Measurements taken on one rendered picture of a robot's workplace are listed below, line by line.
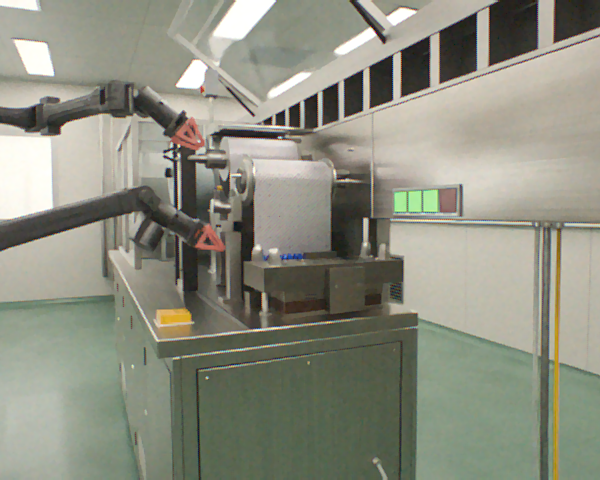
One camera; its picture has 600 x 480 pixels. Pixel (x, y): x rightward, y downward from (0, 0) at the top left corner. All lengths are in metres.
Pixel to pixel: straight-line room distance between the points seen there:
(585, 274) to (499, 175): 2.78
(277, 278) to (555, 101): 0.68
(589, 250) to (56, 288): 5.90
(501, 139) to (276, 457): 0.85
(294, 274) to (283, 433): 0.37
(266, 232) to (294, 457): 0.58
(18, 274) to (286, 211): 5.78
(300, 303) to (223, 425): 0.33
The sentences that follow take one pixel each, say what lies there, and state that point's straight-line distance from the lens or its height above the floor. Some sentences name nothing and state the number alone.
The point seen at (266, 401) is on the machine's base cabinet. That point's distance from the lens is 1.16.
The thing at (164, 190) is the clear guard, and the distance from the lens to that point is 2.32.
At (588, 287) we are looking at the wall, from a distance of 3.77.
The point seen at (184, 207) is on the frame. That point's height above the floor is 1.18.
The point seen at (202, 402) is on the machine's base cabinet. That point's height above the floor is 0.75.
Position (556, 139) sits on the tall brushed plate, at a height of 1.29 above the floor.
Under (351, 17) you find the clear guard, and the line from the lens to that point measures 1.51.
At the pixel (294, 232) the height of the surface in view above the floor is 1.10.
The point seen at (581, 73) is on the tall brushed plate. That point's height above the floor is 1.39.
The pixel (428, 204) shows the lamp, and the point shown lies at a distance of 1.17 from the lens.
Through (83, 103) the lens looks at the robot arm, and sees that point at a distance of 1.43.
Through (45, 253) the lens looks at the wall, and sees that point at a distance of 6.87.
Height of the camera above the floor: 1.16
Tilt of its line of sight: 3 degrees down
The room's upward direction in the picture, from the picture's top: straight up
